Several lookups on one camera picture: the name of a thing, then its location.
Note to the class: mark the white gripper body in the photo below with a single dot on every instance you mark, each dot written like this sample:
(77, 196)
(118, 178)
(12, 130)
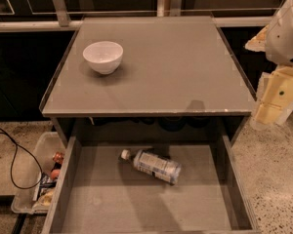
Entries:
(285, 40)

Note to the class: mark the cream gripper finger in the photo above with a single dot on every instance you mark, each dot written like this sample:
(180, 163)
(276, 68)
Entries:
(274, 102)
(258, 42)

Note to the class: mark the blue plastic bottle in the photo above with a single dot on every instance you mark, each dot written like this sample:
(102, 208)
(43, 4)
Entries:
(152, 164)

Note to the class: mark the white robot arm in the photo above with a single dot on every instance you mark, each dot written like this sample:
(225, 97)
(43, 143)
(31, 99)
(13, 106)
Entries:
(274, 94)

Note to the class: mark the open grey drawer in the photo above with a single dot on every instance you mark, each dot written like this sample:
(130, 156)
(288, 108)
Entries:
(98, 194)

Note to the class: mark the orange bottle in bin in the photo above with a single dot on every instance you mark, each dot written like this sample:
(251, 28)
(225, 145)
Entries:
(58, 157)

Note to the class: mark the white metal railing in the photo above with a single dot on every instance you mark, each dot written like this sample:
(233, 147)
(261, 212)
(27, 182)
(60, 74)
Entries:
(52, 15)

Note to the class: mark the grey cabinet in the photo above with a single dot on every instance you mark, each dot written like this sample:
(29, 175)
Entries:
(172, 66)

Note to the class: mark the white ceramic bowl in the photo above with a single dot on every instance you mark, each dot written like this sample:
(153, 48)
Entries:
(103, 57)

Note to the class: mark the clear plastic bin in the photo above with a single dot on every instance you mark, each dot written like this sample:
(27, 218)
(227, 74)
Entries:
(47, 145)

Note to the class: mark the red item in bin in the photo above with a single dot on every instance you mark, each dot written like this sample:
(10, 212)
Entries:
(55, 174)

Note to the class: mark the dark packet in bin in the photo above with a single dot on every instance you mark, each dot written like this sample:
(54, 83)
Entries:
(45, 184)

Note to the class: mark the yellow item in bin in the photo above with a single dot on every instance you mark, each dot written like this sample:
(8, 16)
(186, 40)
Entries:
(46, 199)

